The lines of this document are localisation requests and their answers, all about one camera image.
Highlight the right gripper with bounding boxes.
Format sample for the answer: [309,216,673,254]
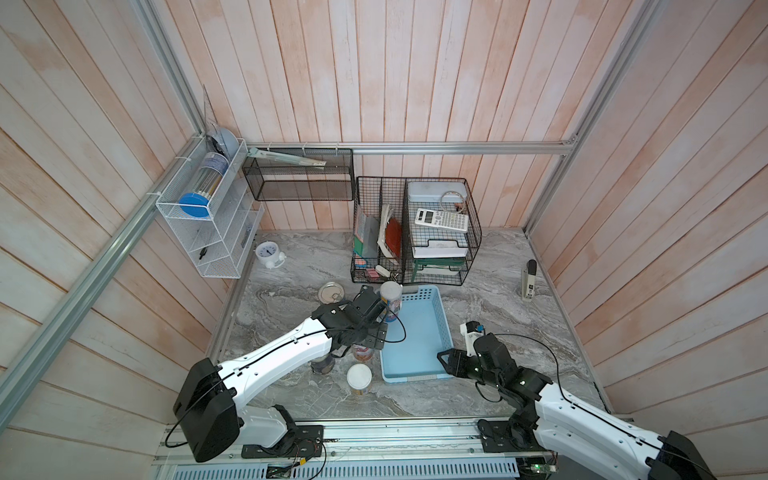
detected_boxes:
[435,347,502,390]

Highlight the white lid red can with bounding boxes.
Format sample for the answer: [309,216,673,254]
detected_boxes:
[352,345,375,363]

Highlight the silver can blue label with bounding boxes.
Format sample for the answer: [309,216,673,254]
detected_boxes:
[318,281,345,304]

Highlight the silver can dark label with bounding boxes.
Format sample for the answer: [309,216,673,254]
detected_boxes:
[310,354,336,375]

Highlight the white lid colourful can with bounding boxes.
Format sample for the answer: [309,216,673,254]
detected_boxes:
[380,281,403,323]

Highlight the light blue plastic basket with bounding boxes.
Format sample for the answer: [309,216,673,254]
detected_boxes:
[380,285,453,383]

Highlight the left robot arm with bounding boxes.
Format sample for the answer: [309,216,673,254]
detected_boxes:
[165,285,388,463]

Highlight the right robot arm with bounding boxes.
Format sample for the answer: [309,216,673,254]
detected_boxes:
[437,322,714,479]

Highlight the white lid yellow can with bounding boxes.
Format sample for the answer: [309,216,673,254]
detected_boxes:
[346,363,373,395]

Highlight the red booklet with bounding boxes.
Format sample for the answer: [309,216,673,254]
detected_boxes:
[385,217,402,259]

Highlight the small white alarm clock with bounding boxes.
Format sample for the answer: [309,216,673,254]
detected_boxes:
[255,241,287,269]

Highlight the white calculator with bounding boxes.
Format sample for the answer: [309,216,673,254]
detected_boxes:
[415,208,469,233]

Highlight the green white ruler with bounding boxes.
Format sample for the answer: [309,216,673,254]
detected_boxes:
[248,148,326,168]

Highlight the blue lid clear tube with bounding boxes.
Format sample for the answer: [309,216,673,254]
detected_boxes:
[178,152,230,218]

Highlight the grey blue round disc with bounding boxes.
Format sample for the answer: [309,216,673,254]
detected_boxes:
[207,127,239,161]

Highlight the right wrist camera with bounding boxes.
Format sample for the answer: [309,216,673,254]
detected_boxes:
[460,321,485,357]

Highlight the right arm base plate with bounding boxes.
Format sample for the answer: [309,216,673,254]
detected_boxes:
[476,418,554,453]

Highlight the black wire desk organizer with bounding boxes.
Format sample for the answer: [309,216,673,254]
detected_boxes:
[350,176,482,286]

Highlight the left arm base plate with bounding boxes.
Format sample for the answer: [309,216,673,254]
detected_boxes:
[241,424,324,459]

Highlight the black mesh wall basket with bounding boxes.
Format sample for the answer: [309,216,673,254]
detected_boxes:
[241,147,354,201]

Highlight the white wire wall shelf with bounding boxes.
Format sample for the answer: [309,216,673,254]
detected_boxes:
[156,138,264,279]

